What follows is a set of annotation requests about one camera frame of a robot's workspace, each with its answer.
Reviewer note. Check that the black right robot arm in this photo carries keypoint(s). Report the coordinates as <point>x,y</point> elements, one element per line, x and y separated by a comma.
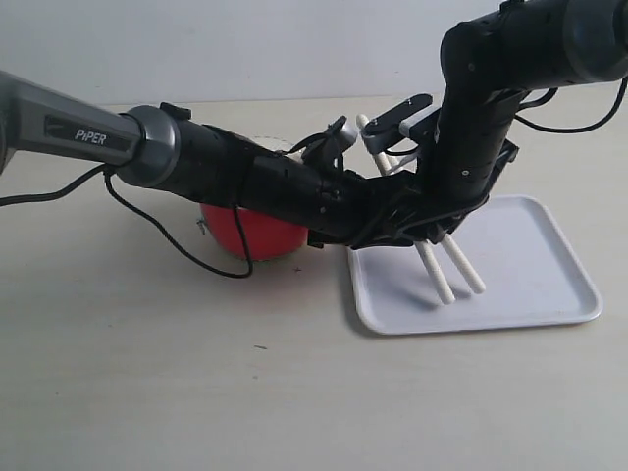
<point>490,65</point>

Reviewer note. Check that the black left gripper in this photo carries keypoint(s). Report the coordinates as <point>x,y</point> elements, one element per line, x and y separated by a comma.
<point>347,209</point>

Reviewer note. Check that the red small drum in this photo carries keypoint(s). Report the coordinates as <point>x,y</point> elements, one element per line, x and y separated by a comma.
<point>268,238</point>

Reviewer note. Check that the white plastic tray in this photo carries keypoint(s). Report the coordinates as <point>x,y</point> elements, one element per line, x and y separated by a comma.
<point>532,274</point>

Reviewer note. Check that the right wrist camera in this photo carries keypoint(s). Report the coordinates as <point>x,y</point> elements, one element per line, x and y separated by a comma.
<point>391,127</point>

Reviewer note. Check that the white drumstick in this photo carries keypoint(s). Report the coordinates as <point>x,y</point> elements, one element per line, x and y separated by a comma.
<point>388,165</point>
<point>451,248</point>

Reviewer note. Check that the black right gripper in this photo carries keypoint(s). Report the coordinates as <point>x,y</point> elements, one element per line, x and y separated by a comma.
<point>459,150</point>

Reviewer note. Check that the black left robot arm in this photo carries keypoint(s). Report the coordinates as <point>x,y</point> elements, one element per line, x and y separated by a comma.
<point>162,148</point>

